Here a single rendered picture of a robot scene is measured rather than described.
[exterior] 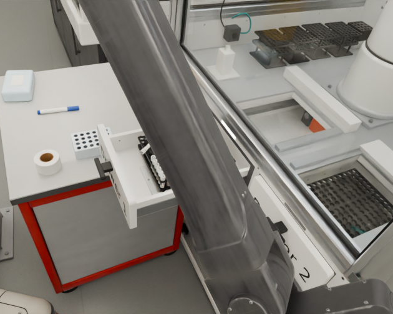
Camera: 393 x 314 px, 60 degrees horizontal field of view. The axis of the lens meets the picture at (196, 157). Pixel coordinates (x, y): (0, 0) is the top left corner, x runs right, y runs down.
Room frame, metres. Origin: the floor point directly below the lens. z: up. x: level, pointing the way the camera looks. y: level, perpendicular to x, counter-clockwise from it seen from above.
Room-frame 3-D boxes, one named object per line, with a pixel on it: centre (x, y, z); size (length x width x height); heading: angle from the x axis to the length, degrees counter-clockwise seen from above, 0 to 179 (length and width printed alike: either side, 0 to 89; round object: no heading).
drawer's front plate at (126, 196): (0.57, 0.20, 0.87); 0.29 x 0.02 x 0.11; 32
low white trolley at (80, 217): (0.92, 0.40, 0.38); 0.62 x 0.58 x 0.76; 32
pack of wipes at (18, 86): (0.98, 0.69, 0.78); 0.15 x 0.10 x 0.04; 21
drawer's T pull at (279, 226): (0.46, -0.22, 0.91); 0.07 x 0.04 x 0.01; 32
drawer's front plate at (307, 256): (0.47, -0.24, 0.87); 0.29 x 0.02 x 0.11; 32
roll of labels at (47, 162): (0.64, 0.43, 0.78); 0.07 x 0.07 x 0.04
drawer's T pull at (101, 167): (0.55, 0.22, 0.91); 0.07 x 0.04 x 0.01; 32
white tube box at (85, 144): (0.76, 0.33, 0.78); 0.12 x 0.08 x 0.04; 120
